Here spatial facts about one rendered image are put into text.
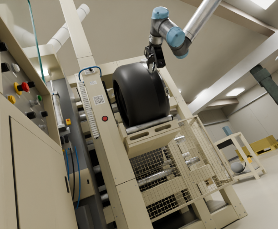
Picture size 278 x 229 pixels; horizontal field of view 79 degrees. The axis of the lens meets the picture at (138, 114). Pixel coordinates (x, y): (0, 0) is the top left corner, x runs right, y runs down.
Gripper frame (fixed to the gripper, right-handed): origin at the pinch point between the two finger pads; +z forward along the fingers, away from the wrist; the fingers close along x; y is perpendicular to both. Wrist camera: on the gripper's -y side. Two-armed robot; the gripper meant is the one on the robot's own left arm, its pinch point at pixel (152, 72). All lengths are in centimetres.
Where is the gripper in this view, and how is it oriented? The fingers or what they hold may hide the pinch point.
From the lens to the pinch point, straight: 107.1
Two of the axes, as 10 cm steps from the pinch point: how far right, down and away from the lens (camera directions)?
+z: -0.7, 5.4, 8.4
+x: -9.3, 2.8, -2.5
